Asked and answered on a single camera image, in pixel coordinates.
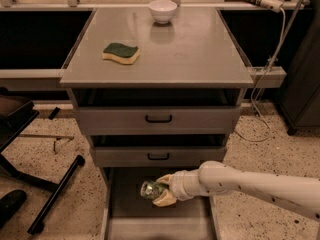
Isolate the black chair base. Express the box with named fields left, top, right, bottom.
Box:
left=0, top=87, right=86, bottom=236

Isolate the dark cabinet at right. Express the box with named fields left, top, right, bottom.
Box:
left=276, top=0, right=320, bottom=135

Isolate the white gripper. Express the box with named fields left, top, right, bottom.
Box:
left=152, top=170, right=201, bottom=207

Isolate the grey middle drawer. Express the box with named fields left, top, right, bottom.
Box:
left=90, top=134, right=226, bottom=167

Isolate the grey bottom drawer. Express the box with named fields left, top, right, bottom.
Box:
left=101, top=167, right=220, bottom=240

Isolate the grey top drawer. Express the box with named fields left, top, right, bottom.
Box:
left=72, top=87, right=242, bottom=136

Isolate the green yellow sponge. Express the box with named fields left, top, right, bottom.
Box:
left=102, top=43, right=140, bottom=65

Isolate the black shoe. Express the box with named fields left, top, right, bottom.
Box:
left=0, top=190, right=27, bottom=228

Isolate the white ceramic bowl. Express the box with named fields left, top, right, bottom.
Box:
left=148, top=0, right=178, bottom=24

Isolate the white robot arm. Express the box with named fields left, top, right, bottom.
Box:
left=153, top=161, right=320, bottom=222

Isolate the white cable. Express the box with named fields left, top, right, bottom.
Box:
left=233, top=7, right=288, bottom=143

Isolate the crushed green can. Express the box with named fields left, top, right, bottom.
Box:
left=140, top=181, right=168, bottom=200

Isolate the grey drawer cabinet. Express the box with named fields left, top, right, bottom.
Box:
left=59, top=5, right=254, bottom=240

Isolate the grey drawer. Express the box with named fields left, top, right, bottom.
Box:
left=101, top=167, right=220, bottom=240
left=72, top=87, right=242, bottom=136
left=90, top=134, right=226, bottom=167

